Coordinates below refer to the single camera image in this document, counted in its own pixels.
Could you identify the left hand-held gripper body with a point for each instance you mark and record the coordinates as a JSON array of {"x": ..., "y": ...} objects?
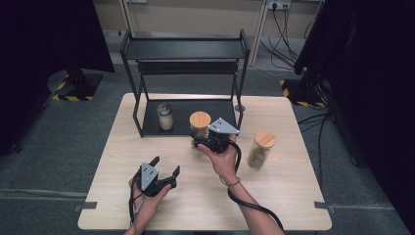
[{"x": 148, "y": 178}]

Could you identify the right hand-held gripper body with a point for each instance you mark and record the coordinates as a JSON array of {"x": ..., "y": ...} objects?
[{"x": 221, "y": 128}]

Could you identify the short glass jar wooden lid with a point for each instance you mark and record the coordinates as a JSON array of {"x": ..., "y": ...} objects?
[{"x": 199, "y": 121}]

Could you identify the glass jar with metal lid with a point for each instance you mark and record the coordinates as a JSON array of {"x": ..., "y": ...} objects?
[{"x": 165, "y": 119}]

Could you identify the tall glass jar wooden lid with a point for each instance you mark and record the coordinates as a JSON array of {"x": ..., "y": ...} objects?
[{"x": 261, "y": 148}]

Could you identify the black metal shelf rack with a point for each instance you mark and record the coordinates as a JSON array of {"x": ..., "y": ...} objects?
[{"x": 186, "y": 49}]

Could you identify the person's left hand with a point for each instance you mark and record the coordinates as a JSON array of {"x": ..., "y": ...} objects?
[{"x": 147, "y": 205}]

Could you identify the person's right hand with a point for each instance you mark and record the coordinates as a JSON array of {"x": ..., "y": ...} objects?
[{"x": 225, "y": 164}]

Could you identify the round metal table grommet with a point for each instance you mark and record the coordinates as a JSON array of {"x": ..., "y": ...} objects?
[{"x": 239, "y": 108}]

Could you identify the thin wrist band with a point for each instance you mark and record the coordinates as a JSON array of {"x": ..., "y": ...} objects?
[{"x": 230, "y": 184}]

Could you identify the grey tape strip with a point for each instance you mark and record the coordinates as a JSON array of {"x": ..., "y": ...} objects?
[
  {"x": 86, "y": 205},
  {"x": 323, "y": 206}
]

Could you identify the stand base with striped tape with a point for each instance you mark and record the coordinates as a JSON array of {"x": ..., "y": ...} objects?
[
  {"x": 298, "y": 93},
  {"x": 78, "y": 88}
]

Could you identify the black curtain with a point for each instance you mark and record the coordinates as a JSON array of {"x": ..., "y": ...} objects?
[
  {"x": 368, "y": 81},
  {"x": 39, "y": 49}
]

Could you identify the white metal post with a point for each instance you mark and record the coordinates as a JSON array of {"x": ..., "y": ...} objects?
[
  {"x": 127, "y": 16},
  {"x": 259, "y": 32}
]

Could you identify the white wall socket strip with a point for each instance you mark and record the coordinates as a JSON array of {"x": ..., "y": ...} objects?
[{"x": 279, "y": 4}]

